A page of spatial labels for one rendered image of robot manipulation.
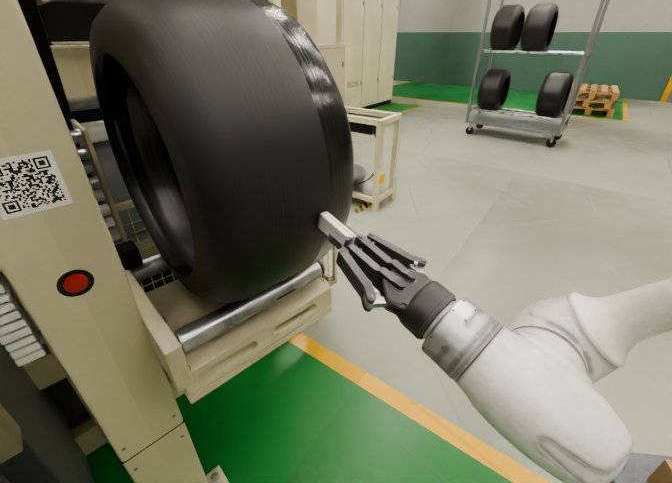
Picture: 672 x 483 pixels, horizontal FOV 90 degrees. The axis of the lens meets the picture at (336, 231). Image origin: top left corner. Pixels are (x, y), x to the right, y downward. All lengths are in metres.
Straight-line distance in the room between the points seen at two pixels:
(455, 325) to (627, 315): 0.21
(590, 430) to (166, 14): 0.65
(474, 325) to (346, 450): 1.18
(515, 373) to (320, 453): 1.20
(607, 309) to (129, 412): 0.82
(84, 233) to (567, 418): 0.64
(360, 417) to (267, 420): 0.39
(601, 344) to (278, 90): 0.52
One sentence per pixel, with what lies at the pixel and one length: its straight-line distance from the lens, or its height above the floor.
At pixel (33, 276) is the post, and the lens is 0.64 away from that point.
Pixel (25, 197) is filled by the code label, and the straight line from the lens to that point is 0.59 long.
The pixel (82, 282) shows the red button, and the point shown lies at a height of 1.06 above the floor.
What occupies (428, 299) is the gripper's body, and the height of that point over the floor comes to 1.10.
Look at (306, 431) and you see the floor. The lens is 1.59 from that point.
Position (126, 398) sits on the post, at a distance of 0.82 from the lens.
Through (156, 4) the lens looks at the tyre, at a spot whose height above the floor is 1.42.
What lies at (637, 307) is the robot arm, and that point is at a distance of 0.54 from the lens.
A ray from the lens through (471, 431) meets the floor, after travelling 1.68.
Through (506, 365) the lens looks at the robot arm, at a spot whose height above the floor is 1.08.
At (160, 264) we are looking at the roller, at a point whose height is 0.91.
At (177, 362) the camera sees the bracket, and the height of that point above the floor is 0.92.
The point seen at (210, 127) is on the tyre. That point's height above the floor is 1.29.
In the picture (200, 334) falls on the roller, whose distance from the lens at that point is 0.69.
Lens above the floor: 1.39
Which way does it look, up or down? 30 degrees down
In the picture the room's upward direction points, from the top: straight up
